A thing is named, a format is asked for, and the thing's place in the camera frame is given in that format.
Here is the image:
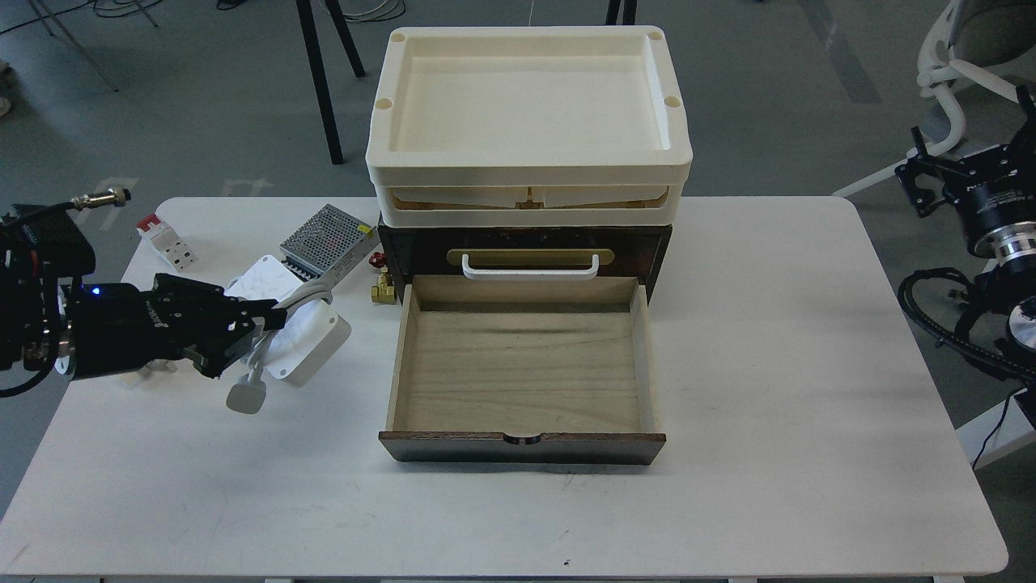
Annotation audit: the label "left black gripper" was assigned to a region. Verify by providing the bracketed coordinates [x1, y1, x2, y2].
[62, 274, 288, 380]

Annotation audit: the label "white power strip cable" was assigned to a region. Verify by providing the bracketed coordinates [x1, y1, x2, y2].
[226, 279, 335, 415]

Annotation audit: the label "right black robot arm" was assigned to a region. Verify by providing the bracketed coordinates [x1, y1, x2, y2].
[894, 85, 1035, 388]

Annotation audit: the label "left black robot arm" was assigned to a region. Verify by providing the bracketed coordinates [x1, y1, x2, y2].
[1, 190, 287, 398]

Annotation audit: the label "dark wooden cabinet body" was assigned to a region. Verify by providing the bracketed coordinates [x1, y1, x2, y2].
[377, 221, 673, 294]

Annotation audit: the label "metal fitting white caps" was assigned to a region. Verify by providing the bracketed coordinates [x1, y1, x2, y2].
[117, 360, 177, 386]

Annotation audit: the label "metal mesh power supply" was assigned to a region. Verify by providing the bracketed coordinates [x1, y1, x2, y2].
[280, 204, 379, 288]

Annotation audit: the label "red white circuit breaker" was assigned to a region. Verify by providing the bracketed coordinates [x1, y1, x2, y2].
[136, 213, 195, 272]

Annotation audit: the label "open wooden drawer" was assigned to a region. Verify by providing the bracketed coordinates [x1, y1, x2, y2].
[379, 275, 667, 465]

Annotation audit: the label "black stand legs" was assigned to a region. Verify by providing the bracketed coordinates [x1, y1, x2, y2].
[295, 0, 366, 165]

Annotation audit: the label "cream plastic tray top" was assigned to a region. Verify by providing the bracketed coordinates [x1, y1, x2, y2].
[366, 25, 693, 228]

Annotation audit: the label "white office chair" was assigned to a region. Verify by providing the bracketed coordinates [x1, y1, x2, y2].
[832, 0, 1036, 198]

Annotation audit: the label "brass valve red handle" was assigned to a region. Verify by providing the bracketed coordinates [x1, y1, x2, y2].
[367, 252, 398, 305]

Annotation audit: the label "white drawer handle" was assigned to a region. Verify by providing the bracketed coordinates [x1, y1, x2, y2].
[461, 253, 601, 282]

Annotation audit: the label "black cable right edge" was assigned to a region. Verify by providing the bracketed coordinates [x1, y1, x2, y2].
[970, 387, 1027, 470]

